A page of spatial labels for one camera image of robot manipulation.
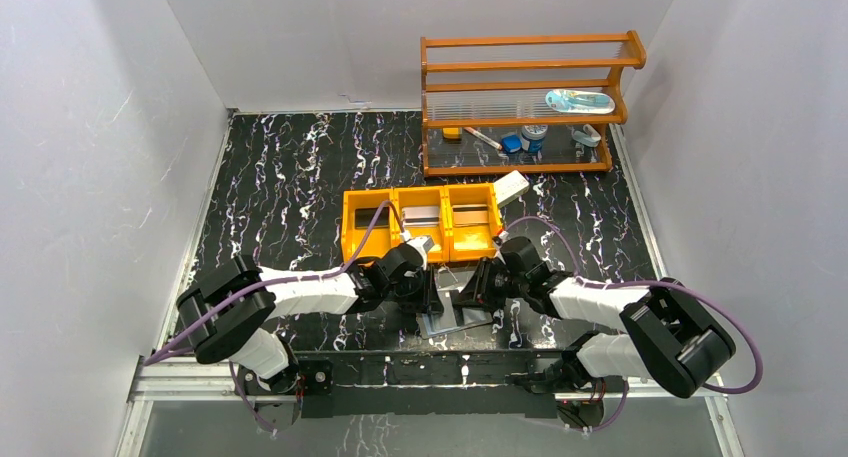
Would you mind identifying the yellow three-compartment organizer tray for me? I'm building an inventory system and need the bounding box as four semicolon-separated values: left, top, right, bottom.
340;183;505;263

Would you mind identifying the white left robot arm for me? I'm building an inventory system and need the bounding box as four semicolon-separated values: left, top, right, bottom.
176;244;444;394

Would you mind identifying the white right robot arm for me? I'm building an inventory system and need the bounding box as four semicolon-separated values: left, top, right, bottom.
451;237;736;398

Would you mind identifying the silver card in tray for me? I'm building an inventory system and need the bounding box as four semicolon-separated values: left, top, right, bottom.
401;206;441;228

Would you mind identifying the dark card in tray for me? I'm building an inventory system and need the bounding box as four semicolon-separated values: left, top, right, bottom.
354;207;391;229

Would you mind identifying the brown card in tray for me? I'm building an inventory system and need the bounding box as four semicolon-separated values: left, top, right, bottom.
451;204;489;227

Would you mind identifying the green and white box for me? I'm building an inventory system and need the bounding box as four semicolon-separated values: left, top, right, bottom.
492;170;530;208

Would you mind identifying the small blue box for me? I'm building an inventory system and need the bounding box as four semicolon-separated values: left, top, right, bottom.
500;133;522;155

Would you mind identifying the white jar blue label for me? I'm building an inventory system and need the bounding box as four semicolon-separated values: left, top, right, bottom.
520;125;549;153

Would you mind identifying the white marker pen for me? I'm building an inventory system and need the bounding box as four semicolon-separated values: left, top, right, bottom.
463;127;503;151

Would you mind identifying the small yellow block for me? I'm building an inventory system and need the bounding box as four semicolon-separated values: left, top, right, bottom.
441;127;463;142

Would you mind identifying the orange wooden shelf rack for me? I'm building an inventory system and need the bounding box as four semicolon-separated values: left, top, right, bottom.
420;30;647;177

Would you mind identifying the teal blister pack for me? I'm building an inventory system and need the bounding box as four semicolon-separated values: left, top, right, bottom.
544;89;616;115

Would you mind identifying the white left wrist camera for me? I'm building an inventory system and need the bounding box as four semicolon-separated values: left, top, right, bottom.
404;235;435;257

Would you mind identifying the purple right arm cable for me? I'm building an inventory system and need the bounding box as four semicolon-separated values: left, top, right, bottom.
500;215;764;435

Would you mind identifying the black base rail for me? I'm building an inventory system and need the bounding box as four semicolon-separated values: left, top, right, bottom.
235;349;631;421

